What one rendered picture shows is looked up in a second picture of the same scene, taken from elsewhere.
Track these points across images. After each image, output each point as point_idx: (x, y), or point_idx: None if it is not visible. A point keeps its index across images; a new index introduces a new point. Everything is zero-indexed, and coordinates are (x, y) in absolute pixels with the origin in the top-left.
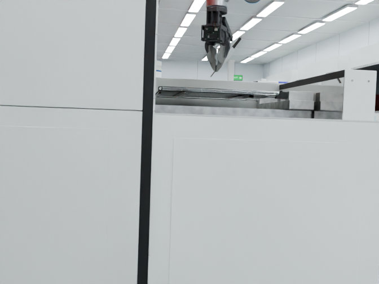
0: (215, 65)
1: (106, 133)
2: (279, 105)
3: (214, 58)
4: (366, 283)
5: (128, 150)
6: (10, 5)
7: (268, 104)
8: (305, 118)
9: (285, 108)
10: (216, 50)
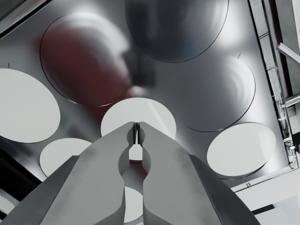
0: (132, 140)
1: None
2: (298, 89)
3: (124, 171)
4: None
5: None
6: None
7: (288, 6)
8: (286, 198)
9: (297, 118)
10: (122, 196)
